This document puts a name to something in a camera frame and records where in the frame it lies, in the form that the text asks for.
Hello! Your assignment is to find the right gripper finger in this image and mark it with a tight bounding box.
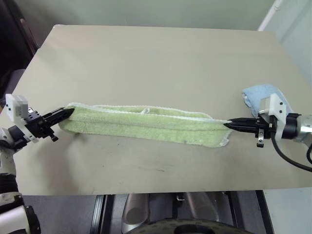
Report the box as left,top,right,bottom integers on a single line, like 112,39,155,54
223,124,256,134
228,117,256,125

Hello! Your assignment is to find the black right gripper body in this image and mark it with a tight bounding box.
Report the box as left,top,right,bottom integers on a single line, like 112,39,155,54
253,114,277,149

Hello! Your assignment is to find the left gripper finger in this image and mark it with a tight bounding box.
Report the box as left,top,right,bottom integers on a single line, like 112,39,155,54
45,111,75,128
43,107,74,121

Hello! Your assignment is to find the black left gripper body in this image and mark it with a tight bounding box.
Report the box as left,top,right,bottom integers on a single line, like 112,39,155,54
23,111,59,143

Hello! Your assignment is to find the green terry towel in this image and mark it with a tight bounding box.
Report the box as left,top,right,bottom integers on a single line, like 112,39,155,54
58,102,232,148

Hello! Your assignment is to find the folded light blue towel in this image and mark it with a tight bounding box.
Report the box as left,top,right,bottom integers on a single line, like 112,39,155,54
241,84,293,119

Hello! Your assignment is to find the grey seat cushion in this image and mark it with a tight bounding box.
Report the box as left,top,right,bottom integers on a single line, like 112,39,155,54
1,69,26,98

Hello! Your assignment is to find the dark brown chair back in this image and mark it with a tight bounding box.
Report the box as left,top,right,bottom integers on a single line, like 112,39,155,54
7,0,40,57

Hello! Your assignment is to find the large black object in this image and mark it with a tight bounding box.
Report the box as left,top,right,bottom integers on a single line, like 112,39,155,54
0,0,28,74

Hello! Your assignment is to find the grey rounded shape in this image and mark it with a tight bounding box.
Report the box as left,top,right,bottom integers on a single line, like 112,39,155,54
122,194,152,225

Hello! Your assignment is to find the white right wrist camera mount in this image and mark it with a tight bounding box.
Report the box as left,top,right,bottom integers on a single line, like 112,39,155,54
258,93,290,140

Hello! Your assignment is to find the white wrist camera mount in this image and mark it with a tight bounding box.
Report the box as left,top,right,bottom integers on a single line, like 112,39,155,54
5,94,39,143
258,93,290,140

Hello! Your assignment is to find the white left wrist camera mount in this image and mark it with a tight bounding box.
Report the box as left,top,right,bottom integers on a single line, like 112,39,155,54
5,94,39,143

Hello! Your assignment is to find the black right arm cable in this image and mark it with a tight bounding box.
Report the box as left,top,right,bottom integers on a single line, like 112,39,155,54
272,133,312,173

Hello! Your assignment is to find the black table frame rail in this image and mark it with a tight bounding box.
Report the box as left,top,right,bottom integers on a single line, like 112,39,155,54
89,194,115,234
254,190,275,234

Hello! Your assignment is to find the white door frame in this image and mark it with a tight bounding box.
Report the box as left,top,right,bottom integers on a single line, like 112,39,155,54
257,0,285,31

